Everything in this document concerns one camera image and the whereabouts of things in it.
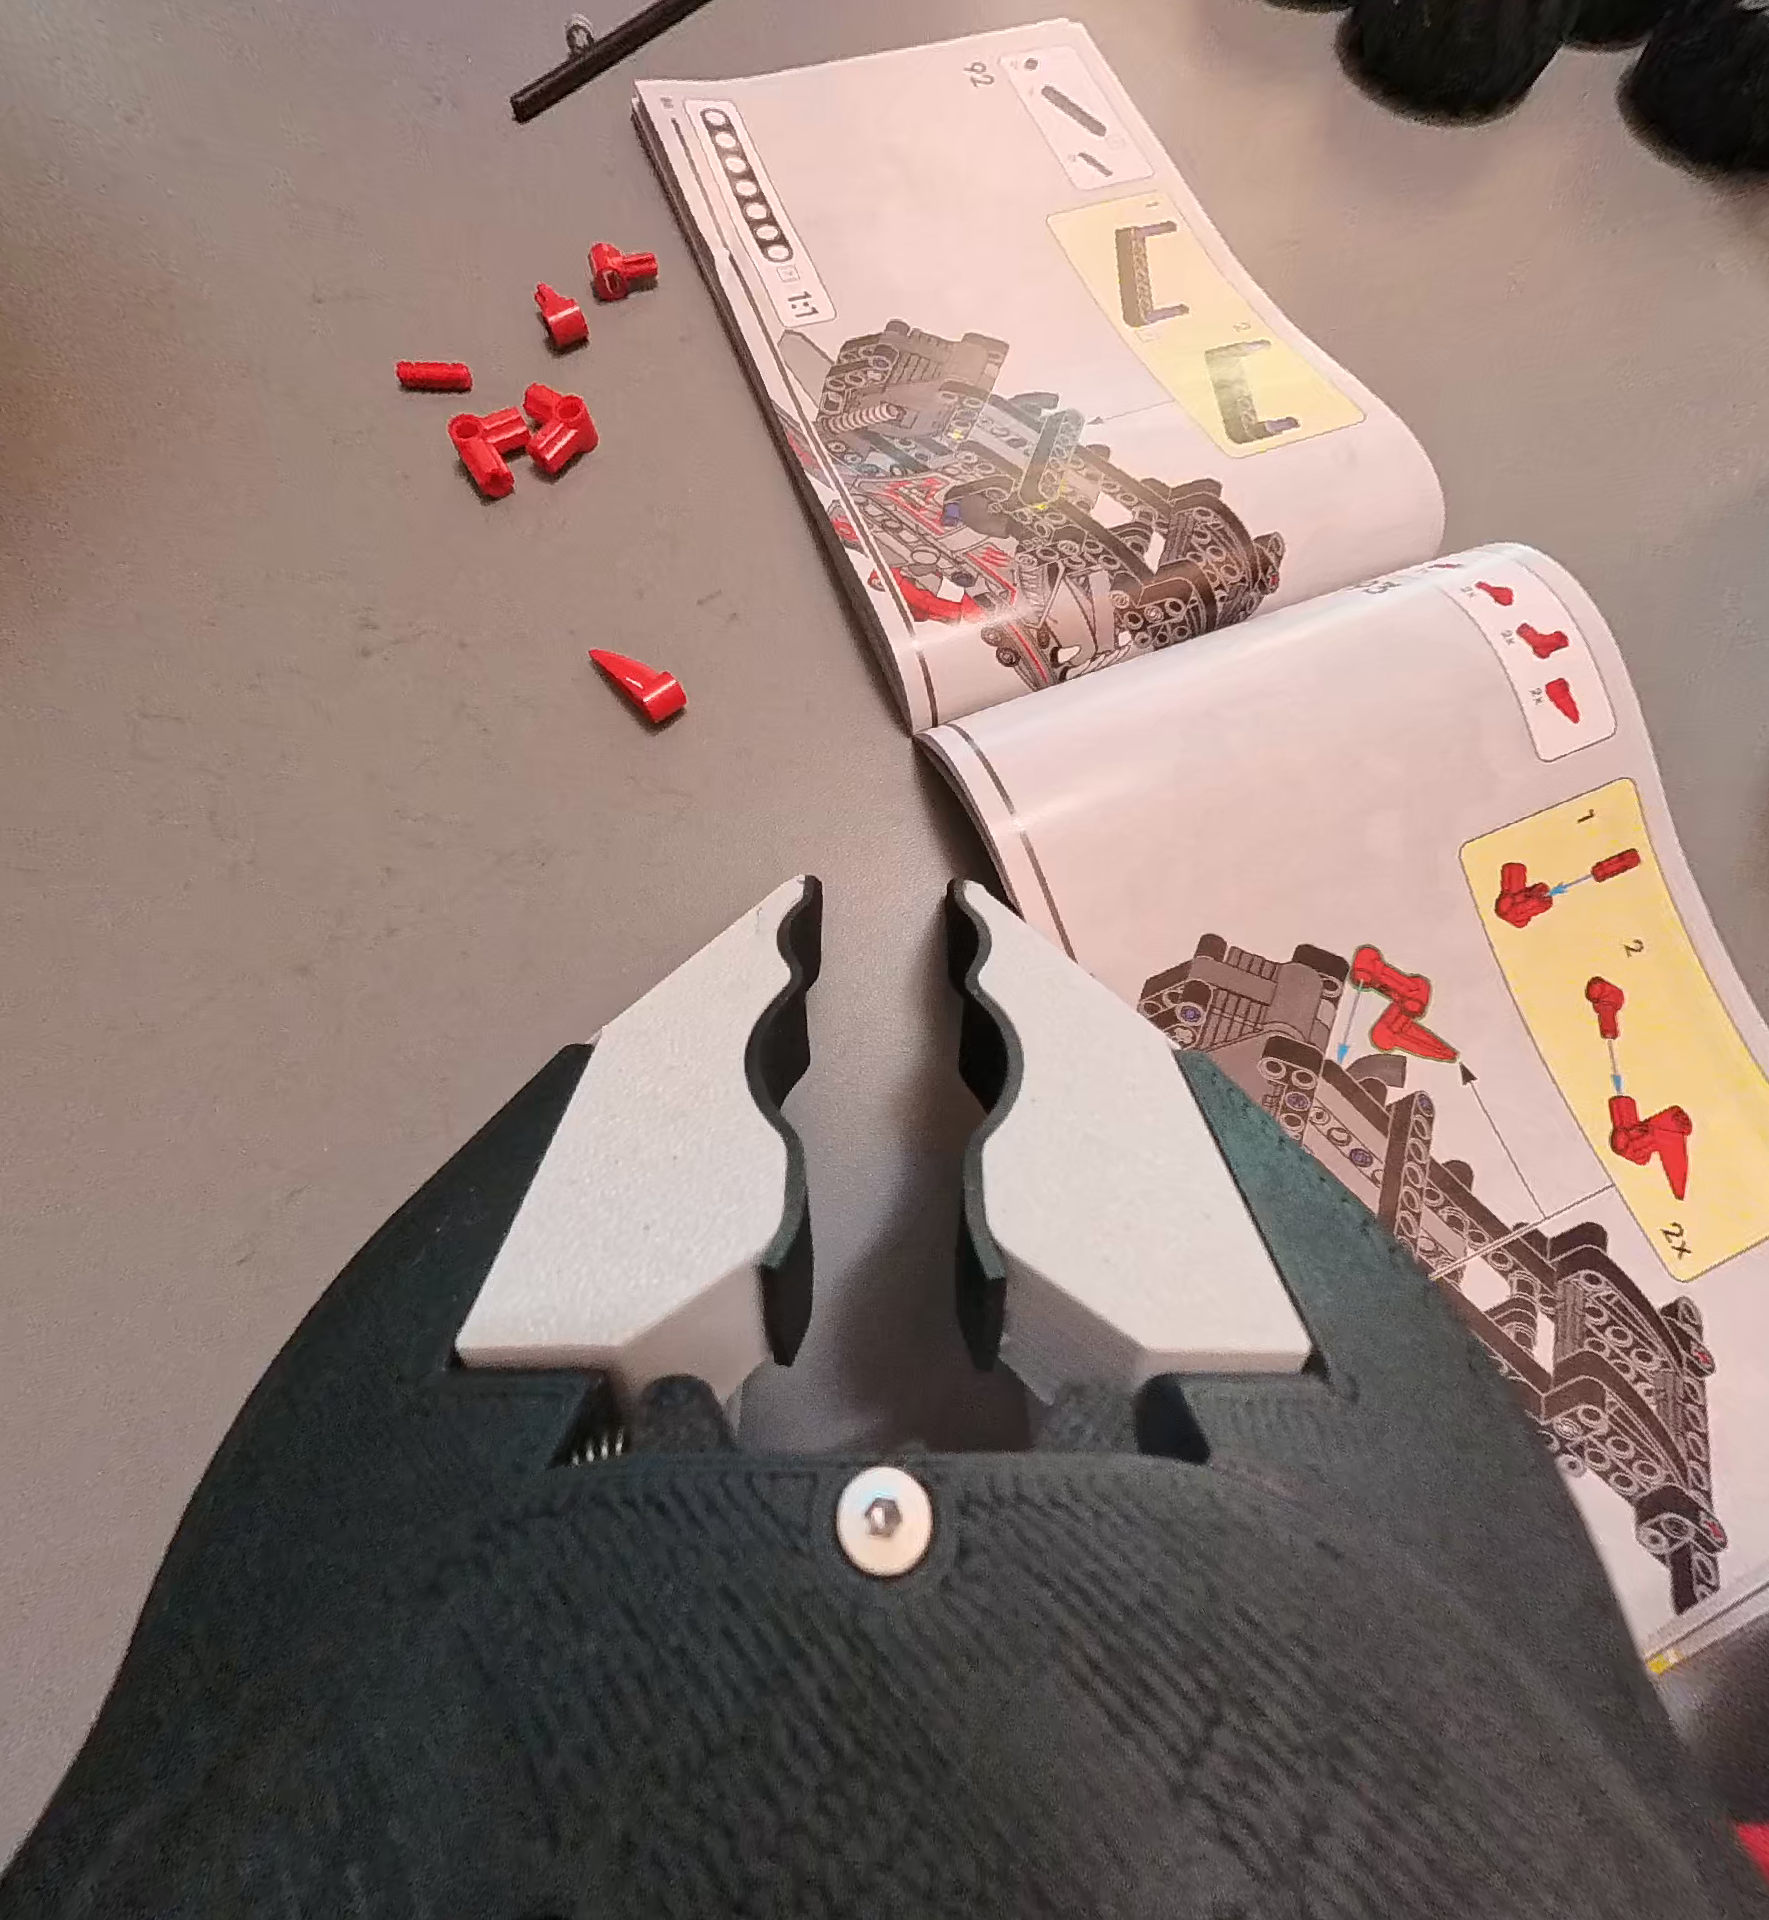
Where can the red angled connector brick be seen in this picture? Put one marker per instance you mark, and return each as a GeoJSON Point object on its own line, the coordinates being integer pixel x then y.
{"type": "Point", "coordinates": [563, 319]}
{"type": "Point", "coordinates": [488, 451]}
{"type": "Point", "coordinates": [625, 272]}
{"type": "Point", "coordinates": [561, 433]}

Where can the red tooth brick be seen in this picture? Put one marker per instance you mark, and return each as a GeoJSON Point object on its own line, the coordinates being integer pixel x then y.
{"type": "Point", "coordinates": [639, 687]}

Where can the black toy tyre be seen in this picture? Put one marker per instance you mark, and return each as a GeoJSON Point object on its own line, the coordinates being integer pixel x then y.
{"type": "Point", "coordinates": [1731, 76]}
{"type": "Point", "coordinates": [1447, 57]}

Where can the thin black rod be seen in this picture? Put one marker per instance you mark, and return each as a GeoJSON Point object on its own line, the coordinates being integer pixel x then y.
{"type": "Point", "coordinates": [591, 60]}

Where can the open toy instruction booklet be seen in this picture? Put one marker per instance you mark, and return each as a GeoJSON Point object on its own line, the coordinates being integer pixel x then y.
{"type": "Point", "coordinates": [1243, 840]}

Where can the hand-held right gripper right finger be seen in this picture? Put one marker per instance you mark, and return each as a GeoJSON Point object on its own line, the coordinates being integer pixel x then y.
{"type": "Point", "coordinates": [1118, 1201]}

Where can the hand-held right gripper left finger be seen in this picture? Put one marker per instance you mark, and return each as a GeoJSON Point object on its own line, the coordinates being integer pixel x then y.
{"type": "Point", "coordinates": [629, 1185]}

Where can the red pin brick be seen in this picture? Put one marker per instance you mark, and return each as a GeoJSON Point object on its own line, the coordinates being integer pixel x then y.
{"type": "Point", "coordinates": [435, 376]}

